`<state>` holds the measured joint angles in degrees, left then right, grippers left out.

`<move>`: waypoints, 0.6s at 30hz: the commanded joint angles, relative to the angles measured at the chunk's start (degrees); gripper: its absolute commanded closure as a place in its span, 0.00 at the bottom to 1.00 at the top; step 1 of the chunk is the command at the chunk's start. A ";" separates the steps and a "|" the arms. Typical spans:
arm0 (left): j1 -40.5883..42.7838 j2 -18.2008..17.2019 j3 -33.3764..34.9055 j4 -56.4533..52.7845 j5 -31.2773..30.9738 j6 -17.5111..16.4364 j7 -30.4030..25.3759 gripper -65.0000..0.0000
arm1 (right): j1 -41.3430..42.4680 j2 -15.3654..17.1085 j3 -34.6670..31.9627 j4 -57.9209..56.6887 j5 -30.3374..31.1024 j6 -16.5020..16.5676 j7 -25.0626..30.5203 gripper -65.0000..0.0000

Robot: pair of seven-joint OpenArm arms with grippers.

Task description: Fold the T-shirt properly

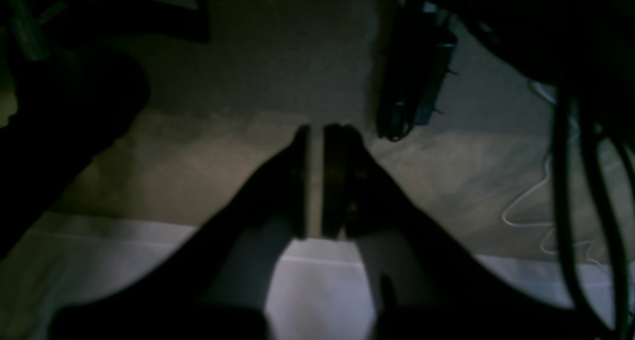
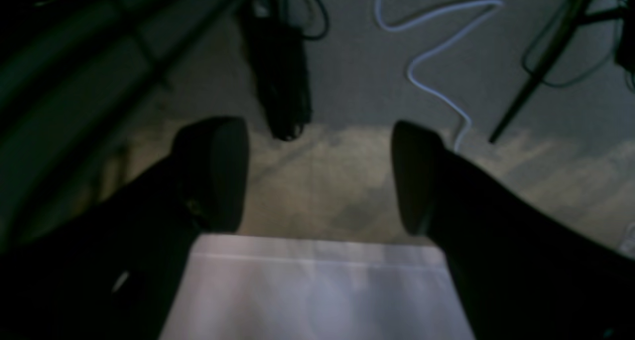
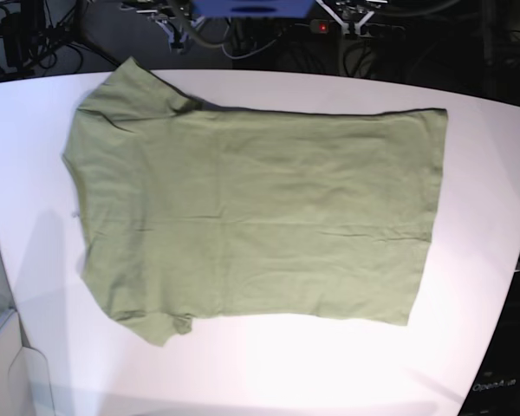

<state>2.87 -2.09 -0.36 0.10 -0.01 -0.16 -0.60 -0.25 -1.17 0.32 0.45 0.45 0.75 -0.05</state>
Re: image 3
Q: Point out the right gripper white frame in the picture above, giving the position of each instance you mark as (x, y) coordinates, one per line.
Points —
(175, 34)

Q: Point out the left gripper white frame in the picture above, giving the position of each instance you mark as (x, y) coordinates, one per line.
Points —
(350, 17)

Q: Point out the green T-shirt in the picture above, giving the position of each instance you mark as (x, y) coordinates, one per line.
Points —
(190, 213)

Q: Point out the black power strip red light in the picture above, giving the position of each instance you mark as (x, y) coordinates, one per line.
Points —
(325, 27)

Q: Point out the blue box overhead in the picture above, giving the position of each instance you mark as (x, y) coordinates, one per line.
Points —
(253, 8)

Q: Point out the white bin at left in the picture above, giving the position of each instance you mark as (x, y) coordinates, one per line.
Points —
(24, 375)

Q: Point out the black OpenArm labelled box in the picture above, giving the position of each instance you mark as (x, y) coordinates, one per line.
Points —
(496, 387)

